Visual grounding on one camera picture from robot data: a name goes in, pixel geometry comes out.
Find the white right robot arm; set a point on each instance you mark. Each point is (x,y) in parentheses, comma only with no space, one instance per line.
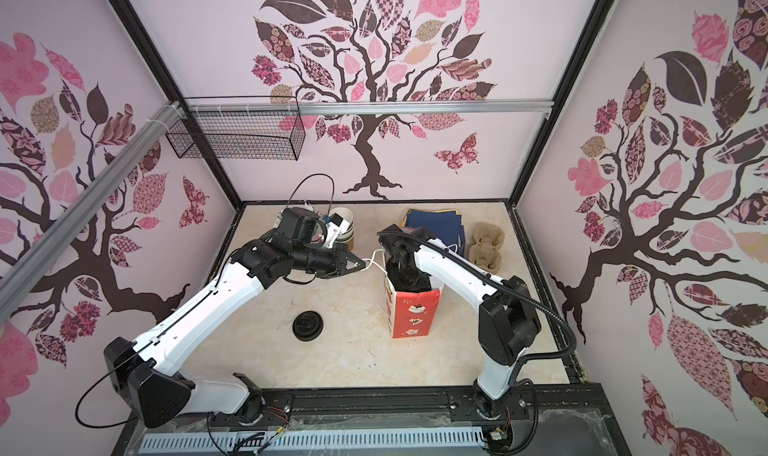
(508,317)

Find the aluminium diagonal rail left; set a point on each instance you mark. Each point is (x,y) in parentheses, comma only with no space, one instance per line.
(63,225)

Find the red white paper takeout bag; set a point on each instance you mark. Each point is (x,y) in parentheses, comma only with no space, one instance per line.
(410,315)

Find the black wire mesh basket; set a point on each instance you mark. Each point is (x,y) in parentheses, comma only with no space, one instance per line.
(264,129)

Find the black vertical frame post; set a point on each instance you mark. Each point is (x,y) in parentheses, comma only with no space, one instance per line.
(162,75)

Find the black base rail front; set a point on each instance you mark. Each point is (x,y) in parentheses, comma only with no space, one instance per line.
(546,419)

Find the navy blue paper bags stack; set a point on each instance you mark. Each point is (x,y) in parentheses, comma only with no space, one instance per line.
(446,225)

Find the brown pulp cup carriers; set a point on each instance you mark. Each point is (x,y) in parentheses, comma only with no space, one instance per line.
(485,251)

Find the stack of black cup lids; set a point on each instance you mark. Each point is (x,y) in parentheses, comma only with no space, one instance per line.
(307,326)

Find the aluminium horizontal rail back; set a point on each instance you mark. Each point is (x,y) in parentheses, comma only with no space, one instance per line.
(376,108)

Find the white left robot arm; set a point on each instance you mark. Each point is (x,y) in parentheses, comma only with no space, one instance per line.
(147,371)

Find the stack of green paper cups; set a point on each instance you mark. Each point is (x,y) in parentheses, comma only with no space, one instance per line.
(346,236)

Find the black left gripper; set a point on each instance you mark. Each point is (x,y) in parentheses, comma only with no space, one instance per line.
(338,267)

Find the white slotted cable duct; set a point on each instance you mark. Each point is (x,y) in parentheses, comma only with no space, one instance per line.
(306,441)

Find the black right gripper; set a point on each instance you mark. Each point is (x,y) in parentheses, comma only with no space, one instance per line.
(392,278)

